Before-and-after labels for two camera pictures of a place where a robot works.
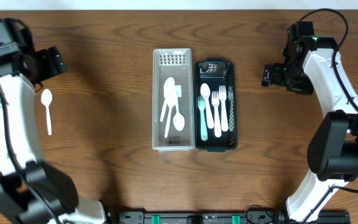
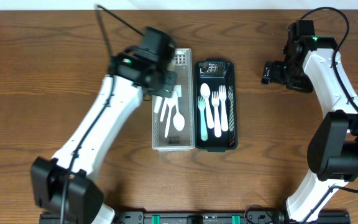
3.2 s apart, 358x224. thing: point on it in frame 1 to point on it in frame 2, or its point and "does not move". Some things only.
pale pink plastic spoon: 205,91 does not move
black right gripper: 268,76 does not move
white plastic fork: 222,96 does not move
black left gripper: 56,60 to 165,83
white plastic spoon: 46,96 to 157,103
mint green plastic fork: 204,133 does not move
